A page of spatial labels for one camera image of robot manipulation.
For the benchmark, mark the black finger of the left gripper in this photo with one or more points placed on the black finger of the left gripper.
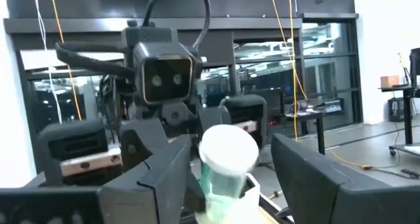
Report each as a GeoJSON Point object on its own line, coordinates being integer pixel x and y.
{"type": "Point", "coordinates": [213, 117]}
{"type": "Point", "coordinates": [138, 145]}

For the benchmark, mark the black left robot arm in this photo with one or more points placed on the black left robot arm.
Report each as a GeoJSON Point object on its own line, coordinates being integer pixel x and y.
{"type": "Point", "coordinates": [113, 102]}

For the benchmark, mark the cardboard box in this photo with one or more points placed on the cardboard box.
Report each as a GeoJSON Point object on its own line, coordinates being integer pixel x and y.
{"type": "Point", "coordinates": [390, 81]}

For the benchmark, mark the black background desk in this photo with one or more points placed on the black background desk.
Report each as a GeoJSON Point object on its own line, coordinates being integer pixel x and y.
{"type": "Point", "coordinates": [408, 92]}

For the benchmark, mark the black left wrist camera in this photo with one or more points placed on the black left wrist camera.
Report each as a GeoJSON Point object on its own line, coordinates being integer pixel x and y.
{"type": "Point", "coordinates": [164, 76]}

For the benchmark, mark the black aluminium rig frame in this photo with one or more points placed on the black aluminium rig frame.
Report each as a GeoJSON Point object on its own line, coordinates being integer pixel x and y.
{"type": "Point", "coordinates": [279, 214]}

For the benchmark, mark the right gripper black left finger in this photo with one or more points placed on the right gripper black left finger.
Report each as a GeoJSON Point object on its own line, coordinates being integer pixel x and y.
{"type": "Point", "coordinates": [147, 197]}

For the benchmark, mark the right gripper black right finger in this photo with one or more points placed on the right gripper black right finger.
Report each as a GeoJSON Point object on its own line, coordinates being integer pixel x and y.
{"type": "Point", "coordinates": [311, 191]}

